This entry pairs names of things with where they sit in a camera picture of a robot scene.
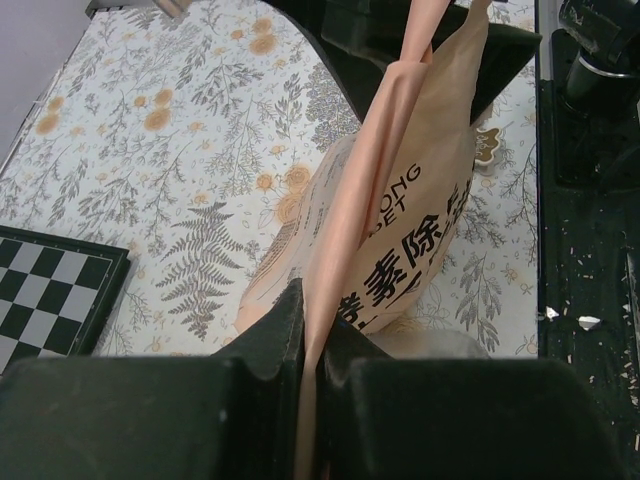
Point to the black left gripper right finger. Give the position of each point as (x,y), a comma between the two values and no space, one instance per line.
(387,418)

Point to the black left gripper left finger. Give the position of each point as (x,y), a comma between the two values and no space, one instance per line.
(230,415)

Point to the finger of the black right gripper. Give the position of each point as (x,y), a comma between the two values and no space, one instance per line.
(355,39)
(500,60)

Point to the peach cat litter bag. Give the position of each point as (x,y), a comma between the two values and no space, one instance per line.
(370,229)

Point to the wooden piano shaped ornament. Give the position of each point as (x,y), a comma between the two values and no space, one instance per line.
(487,151)

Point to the floral tablecloth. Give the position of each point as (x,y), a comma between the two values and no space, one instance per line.
(179,141)

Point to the black white chessboard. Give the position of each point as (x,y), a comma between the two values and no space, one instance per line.
(57,294)

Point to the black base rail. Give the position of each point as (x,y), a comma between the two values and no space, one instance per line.
(588,259)

